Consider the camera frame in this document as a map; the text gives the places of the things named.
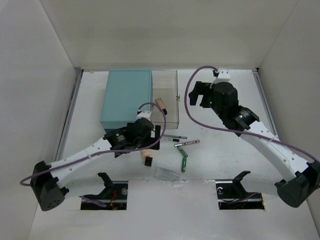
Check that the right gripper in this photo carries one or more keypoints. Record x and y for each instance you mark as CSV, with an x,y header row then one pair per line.
x,y
200,88

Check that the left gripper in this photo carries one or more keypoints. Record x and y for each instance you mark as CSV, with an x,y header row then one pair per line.
x,y
155,137

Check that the beige makeup sponge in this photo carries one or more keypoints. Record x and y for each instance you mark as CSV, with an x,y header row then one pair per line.
x,y
146,154

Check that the clear acrylic drawer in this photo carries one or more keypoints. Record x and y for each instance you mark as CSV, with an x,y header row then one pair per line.
x,y
165,86

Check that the beige foundation bottle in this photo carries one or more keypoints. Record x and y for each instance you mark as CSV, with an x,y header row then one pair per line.
x,y
162,105

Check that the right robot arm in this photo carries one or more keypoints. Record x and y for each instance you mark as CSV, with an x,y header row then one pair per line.
x,y
300,178

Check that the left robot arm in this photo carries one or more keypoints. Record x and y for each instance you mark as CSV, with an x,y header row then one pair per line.
x,y
49,181

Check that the black silver pencil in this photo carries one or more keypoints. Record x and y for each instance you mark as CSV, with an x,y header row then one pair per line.
x,y
171,139

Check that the silver eyeliner pencil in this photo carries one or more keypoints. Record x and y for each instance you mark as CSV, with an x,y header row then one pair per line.
x,y
175,136

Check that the small black jar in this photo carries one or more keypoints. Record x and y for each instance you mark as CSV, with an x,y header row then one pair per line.
x,y
148,161

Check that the green tube upper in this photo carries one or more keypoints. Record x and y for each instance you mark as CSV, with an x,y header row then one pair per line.
x,y
182,151

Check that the green tube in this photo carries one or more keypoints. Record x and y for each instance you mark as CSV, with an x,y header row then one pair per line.
x,y
183,164
182,151

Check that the clear plastic tube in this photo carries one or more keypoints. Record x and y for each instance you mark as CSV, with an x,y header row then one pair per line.
x,y
166,174

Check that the green tube lower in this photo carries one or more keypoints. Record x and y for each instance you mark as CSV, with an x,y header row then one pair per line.
x,y
183,164

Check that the red lip pencil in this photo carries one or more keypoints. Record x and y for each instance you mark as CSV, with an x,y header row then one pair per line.
x,y
187,143

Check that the teal drawer box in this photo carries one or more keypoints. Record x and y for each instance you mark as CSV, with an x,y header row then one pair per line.
x,y
125,91

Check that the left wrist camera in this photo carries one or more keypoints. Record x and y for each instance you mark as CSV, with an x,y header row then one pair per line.
x,y
146,114

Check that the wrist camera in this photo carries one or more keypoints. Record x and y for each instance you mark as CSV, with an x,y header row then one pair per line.
x,y
146,114
221,75

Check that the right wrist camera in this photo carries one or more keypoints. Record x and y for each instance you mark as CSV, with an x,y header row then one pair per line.
x,y
221,75

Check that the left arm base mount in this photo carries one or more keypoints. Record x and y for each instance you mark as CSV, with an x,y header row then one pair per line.
x,y
113,196

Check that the aluminium rail right edge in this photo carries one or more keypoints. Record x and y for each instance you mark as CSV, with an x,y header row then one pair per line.
x,y
271,120

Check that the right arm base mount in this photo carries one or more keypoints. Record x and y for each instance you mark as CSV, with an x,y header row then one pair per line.
x,y
231,195

